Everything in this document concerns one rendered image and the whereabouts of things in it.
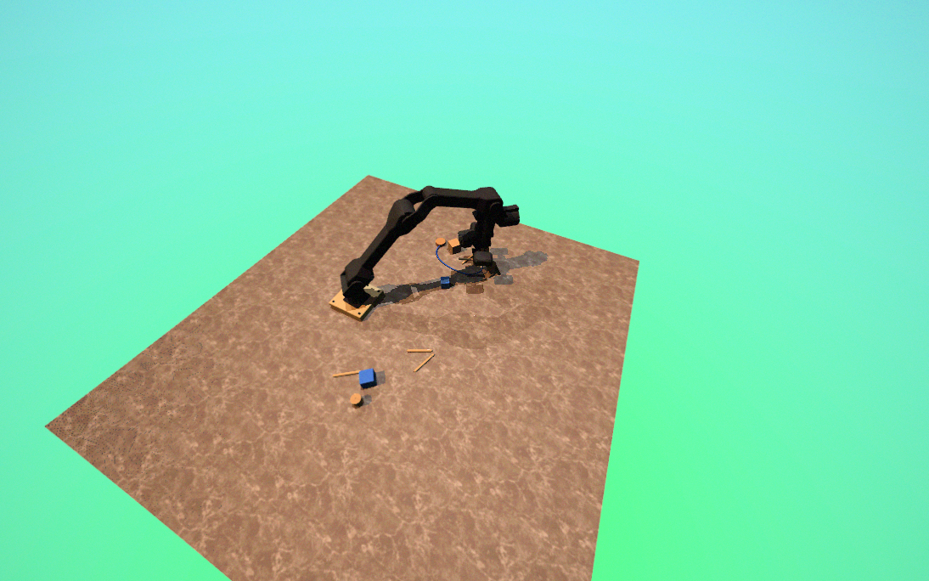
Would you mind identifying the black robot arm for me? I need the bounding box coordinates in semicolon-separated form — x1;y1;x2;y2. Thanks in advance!
341;186;520;308

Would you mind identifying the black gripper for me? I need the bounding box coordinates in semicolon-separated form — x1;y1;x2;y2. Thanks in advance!
470;222;494;267

